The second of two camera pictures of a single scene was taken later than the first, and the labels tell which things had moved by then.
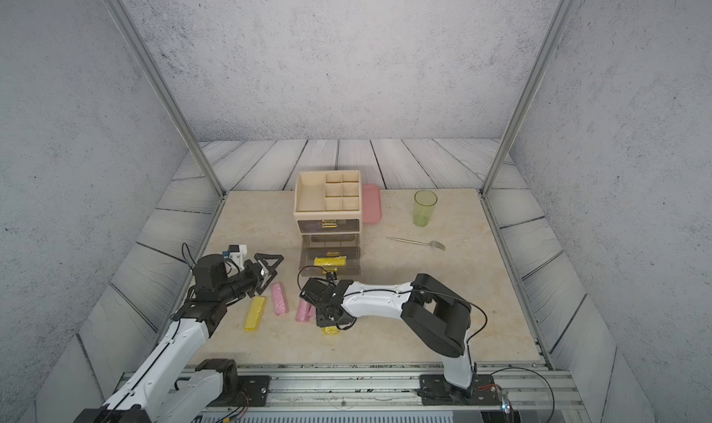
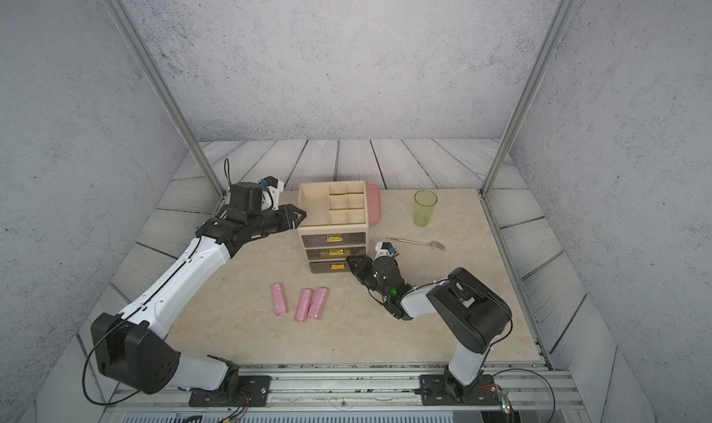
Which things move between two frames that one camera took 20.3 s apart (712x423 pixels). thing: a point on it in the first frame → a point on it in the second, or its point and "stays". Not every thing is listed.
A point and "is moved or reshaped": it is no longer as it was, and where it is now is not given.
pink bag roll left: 280,299 stays
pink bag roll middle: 303,311 stays
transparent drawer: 324,253 is moved or reshaped
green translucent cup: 425,201 stays
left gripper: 257,276 → 288,216
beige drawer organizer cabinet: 327,201 is moved or reshaped
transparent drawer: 332,225 → 334,239
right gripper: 320,321 → 362,267
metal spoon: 432,243 stays
